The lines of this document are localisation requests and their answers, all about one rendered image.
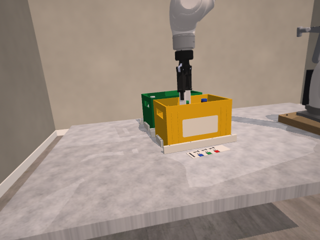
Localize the white paper pick list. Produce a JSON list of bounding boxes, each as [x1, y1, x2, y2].
[[186, 145, 231, 159]]

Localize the yellow crate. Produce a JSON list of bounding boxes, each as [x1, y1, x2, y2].
[[153, 94, 231, 146]]

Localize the green plastic crate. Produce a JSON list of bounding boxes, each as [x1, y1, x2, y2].
[[141, 90, 179, 129]]

